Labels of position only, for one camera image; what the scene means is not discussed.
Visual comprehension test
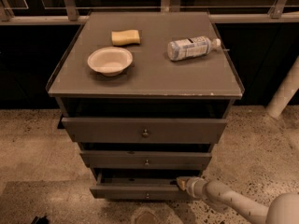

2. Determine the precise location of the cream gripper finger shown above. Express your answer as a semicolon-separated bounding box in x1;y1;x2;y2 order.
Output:
177;176;190;191

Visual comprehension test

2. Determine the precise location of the grey drawer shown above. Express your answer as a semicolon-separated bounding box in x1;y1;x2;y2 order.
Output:
90;169;201;201
62;118;227;144
80;150;211;170

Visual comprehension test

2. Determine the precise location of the grey drawer cabinet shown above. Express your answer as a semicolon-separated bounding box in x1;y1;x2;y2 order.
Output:
45;10;245;201

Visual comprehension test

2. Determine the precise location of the clear plastic water bottle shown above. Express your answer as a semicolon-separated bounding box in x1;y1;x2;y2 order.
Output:
167;36;221;62

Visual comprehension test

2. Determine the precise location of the white pole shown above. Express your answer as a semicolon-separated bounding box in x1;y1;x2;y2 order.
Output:
265;56;299;119

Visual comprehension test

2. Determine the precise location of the white paper bowl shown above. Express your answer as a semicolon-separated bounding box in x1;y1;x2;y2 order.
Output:
87;47;133;77

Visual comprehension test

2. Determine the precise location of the black object on floor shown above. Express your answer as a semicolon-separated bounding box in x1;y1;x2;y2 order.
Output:
31;216;50;224

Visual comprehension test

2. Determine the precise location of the yellow sponge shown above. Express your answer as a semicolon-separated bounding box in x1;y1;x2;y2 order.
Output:
111;30;141;46

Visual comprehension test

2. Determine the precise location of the metal window railing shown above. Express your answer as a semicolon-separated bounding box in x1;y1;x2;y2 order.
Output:
0;0;299;25

